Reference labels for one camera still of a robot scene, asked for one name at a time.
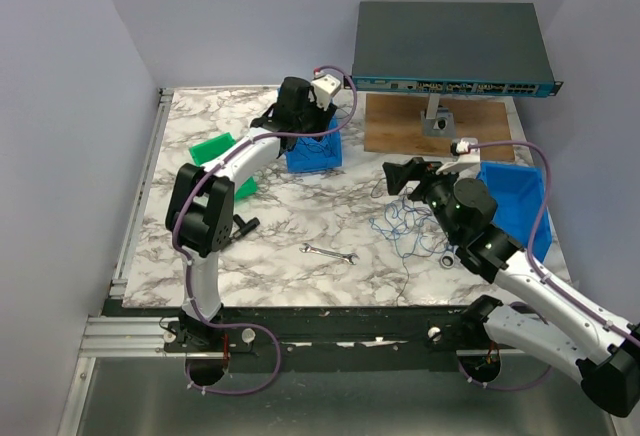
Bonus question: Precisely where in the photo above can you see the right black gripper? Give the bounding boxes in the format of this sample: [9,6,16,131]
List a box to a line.
[384,155,468,241]

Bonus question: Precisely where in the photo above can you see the blue bin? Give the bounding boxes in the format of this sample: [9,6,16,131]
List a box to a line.
[476,162,545,246]
[284,115,342,173]

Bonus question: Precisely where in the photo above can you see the thin black wire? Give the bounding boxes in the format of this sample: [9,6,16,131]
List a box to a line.
[294,105,351,159]

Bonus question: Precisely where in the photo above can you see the blue purple wires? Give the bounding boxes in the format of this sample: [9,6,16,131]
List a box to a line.
[368,195,451,260]

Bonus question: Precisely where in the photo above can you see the green plastic bin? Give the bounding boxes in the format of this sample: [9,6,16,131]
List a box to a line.
[189,133,258,201]

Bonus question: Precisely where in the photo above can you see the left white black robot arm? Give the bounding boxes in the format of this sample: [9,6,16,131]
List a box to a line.
[165,73,342,351]

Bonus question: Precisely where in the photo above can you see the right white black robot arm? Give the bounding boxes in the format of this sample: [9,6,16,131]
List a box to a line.
[383,158,639,418]

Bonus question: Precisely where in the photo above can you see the brown wooden board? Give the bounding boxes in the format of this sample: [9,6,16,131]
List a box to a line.
[364,93,511,157]

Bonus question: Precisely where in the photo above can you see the ratcheting combination wrench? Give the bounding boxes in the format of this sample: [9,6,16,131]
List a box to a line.
[439,249,455,269]

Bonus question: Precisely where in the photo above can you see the small open-end wrench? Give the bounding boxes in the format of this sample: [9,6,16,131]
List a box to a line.
[299,243,359,265]

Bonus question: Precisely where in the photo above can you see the black T-shaped tool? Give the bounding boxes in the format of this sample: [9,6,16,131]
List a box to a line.
[232,214,260,240]

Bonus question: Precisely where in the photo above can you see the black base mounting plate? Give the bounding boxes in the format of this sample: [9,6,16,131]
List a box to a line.
[82,306,498,374]

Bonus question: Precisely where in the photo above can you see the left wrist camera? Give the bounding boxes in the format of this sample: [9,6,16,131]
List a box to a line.
[310,70,343,110]

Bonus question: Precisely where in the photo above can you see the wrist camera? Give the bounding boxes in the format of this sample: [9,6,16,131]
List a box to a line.
[310,70,343,110]
[435,138,481,175]

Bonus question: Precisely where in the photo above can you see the grey metal switch stand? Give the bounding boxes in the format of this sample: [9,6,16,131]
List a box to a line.
[420,94,456,139]

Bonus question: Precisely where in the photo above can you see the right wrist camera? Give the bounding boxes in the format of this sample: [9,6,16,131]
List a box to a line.
[435,138,481,175]

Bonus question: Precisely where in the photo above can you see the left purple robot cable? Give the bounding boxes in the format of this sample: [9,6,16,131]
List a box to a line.
[171,64,358,397]

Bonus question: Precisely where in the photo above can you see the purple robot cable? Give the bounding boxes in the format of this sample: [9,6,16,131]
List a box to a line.
[171,64,358,397]
[449,139,640,392]

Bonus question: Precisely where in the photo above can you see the teal network switch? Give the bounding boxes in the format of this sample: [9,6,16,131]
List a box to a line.
[351,1,563,98]

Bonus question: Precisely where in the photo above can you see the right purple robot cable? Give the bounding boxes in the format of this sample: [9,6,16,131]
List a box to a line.
[449,139,640,392]

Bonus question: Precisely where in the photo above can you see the aluminium frame rail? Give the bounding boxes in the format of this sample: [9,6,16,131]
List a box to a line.
[79,311,531,358]

